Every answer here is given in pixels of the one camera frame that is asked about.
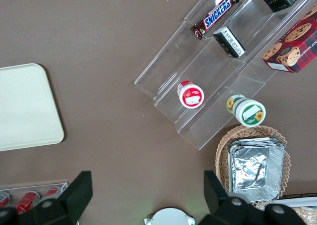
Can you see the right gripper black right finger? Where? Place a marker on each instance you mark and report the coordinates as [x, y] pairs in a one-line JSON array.
[[223, 210]]

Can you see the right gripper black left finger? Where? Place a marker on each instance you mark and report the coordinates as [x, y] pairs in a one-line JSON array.
[[74, 197]]

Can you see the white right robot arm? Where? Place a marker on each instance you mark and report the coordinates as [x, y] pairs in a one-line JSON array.
[[171, 217]]

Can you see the light wicker basket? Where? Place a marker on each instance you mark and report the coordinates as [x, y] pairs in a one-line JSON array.
[[223, 148]]

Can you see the cream plastic serving tray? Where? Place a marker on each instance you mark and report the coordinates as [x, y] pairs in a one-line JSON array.
[[24, 106]]

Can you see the clear acrylic bottle rack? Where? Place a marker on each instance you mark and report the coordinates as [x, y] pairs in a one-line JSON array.
[[62, 186]]

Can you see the silver foil container stack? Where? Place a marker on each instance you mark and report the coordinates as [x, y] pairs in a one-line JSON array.
[[252, 165]]

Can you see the large clear snack bag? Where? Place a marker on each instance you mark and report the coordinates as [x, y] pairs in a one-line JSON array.
[[308, 214]]

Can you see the green lidded sunflower cup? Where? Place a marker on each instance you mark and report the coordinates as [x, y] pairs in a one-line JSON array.
[[250, 112]]

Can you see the red lidded yogurt cup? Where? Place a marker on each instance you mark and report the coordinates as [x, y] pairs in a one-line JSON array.
[[192, 96]]

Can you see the clear acrylic stepped shelf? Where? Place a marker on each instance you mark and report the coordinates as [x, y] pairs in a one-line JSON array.
[[168, 69]]

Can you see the black box white label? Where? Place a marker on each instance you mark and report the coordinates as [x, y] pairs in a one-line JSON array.
[[229, 42]]

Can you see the red tartan cookie box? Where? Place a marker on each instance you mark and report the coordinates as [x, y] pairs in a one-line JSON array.
[[294, 46]]

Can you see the Snickers chocolate bar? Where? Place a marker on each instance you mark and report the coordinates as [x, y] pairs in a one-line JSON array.
[[216, 14]]

